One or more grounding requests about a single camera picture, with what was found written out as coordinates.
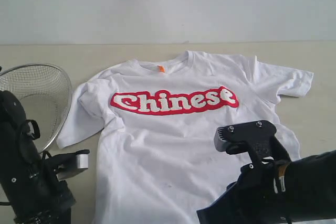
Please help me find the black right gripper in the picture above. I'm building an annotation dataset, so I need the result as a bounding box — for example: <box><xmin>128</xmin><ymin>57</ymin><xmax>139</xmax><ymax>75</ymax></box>
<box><xmin>197</xmin><ymin>163</ymin><xmax>281</xmax><ymax>223</ymax></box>

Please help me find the white t-shirt red print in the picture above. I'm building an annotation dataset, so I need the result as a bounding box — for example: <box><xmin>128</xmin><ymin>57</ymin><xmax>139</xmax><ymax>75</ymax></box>
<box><xmin>57</xmin><ymin>51</ymin><xmax>313</xmax><ymax>223</ymax></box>

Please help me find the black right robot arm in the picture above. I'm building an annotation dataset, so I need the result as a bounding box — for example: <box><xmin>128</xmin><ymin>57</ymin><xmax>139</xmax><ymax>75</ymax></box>
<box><xmin>197</xmin><ymin>151</ymin><xmax>335</xmax><ymax>223</ymax></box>

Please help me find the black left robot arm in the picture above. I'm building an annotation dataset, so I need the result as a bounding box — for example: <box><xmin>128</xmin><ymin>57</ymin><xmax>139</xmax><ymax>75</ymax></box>
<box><xmin>1</xmin><ymin>91</ymin><xmax>76</xmax><ymax>223</ymax></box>

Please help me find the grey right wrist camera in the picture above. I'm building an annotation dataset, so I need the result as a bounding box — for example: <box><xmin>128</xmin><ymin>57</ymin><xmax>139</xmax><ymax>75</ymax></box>
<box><xmin>214</xmin><ymin>120</ymin><xmax>291</xmax><ymax>168</ymax></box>

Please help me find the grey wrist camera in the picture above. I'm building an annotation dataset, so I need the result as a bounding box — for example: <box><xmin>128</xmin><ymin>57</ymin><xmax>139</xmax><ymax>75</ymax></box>
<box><xmin>214</xmin><ymin>120</ymin><xmax>291</xmax><ymax>168</ymax></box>
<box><xmin>45</xmin><ymin>149</ymin><xmax>90</xmax><ymax>180</ymax></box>

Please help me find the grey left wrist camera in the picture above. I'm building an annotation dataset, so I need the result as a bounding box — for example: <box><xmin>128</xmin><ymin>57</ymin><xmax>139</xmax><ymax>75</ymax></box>
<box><xmin>45</xmin><ymin>149</ymin><xmax>90</xmax><ymax>180</ymax></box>

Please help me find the metal wire mesh basket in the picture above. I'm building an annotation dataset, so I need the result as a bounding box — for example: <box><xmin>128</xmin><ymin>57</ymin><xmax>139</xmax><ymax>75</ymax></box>
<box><xmin>1</xmin><ymin>63</ymin><xmax>72</xmax><ymax>153</ymax></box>

